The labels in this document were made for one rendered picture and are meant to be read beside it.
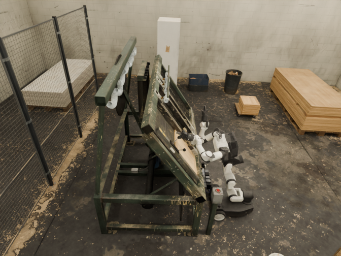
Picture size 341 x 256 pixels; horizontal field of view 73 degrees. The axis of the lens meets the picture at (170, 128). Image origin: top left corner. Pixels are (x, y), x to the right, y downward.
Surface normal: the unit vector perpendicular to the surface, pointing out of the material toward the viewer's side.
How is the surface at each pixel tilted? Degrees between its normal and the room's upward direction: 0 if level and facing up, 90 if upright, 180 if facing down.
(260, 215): 0
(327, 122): 90
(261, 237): 0
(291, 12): 90
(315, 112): 90
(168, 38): 90
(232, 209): 0
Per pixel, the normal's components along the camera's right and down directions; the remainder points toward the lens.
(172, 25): -0.05, 0.57
